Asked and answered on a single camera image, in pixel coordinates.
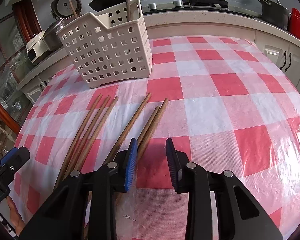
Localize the wooden chopstick six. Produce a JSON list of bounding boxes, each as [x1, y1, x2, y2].
[[138, 106, 160, 146]]

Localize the dark stock pot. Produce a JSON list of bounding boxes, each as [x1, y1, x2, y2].
[[257, 0, 289, 31]]

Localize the wooden chopstick five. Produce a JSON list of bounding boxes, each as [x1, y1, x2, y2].
[[103, 93, 151, 164]]

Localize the wooden chopstick three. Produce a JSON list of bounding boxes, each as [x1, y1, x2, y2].
[[72, 96, 119, 171]]

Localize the red thermos jug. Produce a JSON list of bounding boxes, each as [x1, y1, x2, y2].
[[288, 8, 300, 39]]

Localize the left hand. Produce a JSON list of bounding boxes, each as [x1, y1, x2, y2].
[[6, 196, 25, 236]]

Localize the wooden chopstick seven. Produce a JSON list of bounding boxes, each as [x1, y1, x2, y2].
[[137, 98, 168, 161]]

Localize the white small cooker appliance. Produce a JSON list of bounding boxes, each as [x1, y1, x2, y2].
[[26, 31, 50, 66]]

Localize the black gas stove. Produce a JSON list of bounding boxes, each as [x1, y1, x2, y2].
[[142, 0, 261, 18]]

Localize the red white checkered tablecloth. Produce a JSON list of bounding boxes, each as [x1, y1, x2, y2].
[[8, 35, 300, 240]]

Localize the wooden chopstick four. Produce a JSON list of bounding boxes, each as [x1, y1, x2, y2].
[[69, 0, 78, 19]]

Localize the wooden chopstick two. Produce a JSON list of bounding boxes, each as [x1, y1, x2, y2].
[[63, 96, 111, 181]]

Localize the glass door wooden frame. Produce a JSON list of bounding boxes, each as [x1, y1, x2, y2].
[[0, 0, 43, 156]]

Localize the wooden chopstick one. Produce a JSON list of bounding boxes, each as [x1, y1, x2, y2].
[[53, 94, 102, 190]]

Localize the beige perforated plastic basket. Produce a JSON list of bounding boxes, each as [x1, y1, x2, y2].
[[57, 0, 152, 88]]

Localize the white kitchen cabinets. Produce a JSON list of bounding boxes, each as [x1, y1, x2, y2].
[[21, 10, 300, 109]]

